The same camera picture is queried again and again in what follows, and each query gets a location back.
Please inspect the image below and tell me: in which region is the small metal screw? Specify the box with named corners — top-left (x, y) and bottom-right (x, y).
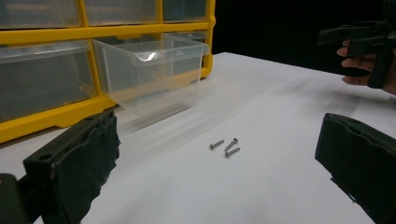
top-left (208, 139), bottom-right (225, 151)
top-left (223, 137), bottom-right (239, 153)
top-left (224, 147), bottom-right (241, 160)

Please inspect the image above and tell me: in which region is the white table cover board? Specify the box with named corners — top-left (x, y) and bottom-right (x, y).
top-left (0, 51), bottom-right (396, 224)

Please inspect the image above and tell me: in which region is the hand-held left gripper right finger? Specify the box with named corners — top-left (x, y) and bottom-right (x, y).
top-left (315, 112), bottom-right (396, 224)

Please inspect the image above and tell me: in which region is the yellow drawer organizer cabinet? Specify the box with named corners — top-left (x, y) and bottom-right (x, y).
top-left (0, 0), bottom-right (217, 145)

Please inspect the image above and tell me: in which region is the grid of clear cabinet drawers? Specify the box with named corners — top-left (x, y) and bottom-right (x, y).
top-left (0, 0), bottom-right (208, 124)

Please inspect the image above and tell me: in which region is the clear plastic screw drawer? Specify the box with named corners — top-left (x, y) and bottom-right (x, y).
top-left (92, 32), bottom-right (209, 119)

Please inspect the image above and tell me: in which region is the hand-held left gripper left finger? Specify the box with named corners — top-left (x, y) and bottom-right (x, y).
top-left (22, 110), bottom-right (121, 224)

